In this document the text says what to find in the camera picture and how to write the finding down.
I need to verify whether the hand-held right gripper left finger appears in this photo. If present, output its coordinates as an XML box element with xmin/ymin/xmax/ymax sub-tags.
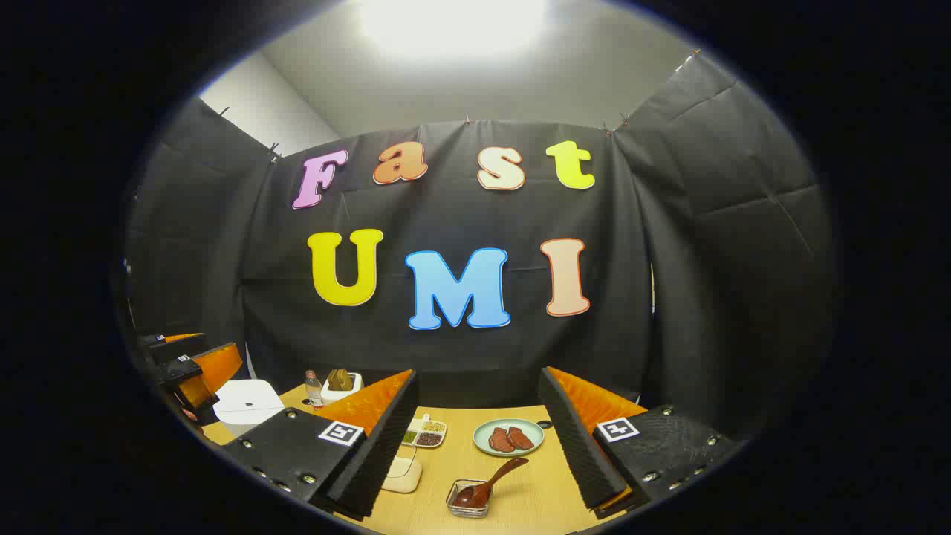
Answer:
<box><xmin>221</xmin><ymin>369</ymin><xmax>418</xmax><ymax>521</ymax></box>

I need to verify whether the white rice cooker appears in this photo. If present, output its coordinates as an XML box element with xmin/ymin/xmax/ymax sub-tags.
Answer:
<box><xmin>213</xmin><ymin>379</ymin><xmax>285</xmax><ymax>437</ymax></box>

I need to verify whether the white divided dish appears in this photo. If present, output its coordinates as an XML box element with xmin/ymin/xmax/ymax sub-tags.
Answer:
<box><xmin>402</xmin><ymin>416</ymin><xmax>447</xmax><ymax>449</ymax></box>

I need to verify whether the white rice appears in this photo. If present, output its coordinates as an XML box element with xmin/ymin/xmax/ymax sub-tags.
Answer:
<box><xmin>383</xmin><ymin>457</ymin><xmax>423</xmax><ymax>493</ymax></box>

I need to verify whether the white toaster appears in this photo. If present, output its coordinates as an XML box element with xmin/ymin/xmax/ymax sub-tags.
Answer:
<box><xmin>321</xmin><ymin>372</ymin><xmax>364</xmax><ymax>406</ymax></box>

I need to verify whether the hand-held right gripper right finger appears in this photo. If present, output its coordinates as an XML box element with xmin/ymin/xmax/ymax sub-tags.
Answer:
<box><xmin>538</xmin><ymin>366</ymin><xmax>744</xmax><ymax>519</ymax></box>

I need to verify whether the pale green plate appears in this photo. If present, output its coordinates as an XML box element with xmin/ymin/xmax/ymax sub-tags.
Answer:
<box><xmin>473</xmin><ymin>418</ymin><xmax>545</xmax><ymax>458</ymax></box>

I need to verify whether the ceiling light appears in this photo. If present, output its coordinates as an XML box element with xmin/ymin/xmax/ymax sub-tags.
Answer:
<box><xmin>357</xmin><ymin>0</ymin><xmax>551</xmax><ymax>62</ymax></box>

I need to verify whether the brown wooden spoon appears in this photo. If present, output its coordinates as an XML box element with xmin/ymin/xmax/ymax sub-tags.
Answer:
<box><xmin>453</xmin><ymin>457</ymin><xmax>530</xmax><ymax>510</ymax></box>

